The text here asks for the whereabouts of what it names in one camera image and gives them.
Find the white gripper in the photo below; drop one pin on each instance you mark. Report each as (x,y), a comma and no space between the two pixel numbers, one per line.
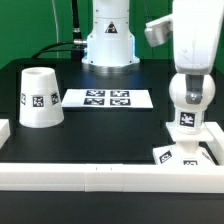
(196,31)

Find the white lamp bulb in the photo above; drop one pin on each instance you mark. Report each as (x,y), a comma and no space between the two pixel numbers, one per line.
(189,118)

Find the white lamp base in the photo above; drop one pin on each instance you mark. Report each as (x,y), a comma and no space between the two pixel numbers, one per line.
(186,150)

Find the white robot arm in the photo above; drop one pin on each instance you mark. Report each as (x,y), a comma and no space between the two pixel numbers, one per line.
(111,45)

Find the white lamp shade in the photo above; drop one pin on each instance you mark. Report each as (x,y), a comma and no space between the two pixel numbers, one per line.
(40,104)

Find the white marker tag board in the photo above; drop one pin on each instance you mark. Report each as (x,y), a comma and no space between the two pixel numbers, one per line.
(107,98)

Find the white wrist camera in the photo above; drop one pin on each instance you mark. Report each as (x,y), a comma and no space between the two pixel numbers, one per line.
(158,31)

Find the white front wall bar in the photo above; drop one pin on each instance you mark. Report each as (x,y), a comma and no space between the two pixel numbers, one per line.
(110,178)

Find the white left wall bar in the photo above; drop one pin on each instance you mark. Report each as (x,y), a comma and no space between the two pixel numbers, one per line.
(4,131)

